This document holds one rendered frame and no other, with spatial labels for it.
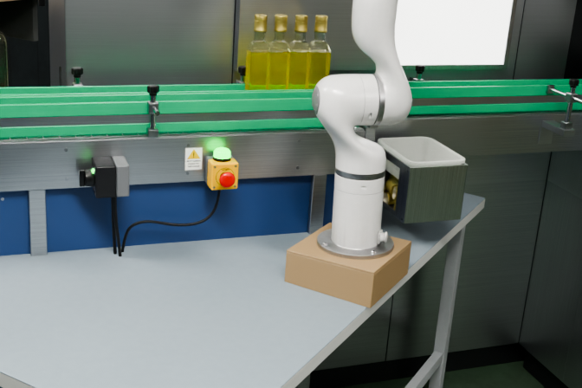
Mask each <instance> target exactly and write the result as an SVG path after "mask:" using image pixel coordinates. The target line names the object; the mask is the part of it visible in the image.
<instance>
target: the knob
mask: <svg viewBox="0 0 582 388"><path fill-rule="evenodd" d="M92 169H93V168H90V169H86V170H79V183H80V187H82V186H91V187H94V174H93V173H92Z"/></svg>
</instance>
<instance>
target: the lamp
mask: <svg viewBox="0 0 582 388"><path fill-rule="evenodd" d="M213 159H214V160H215V161H217V162H228V161H230V160H231V156H230V149H228V148H225V147H219V148H216V149H215V151H214V155H213Z"/></svg>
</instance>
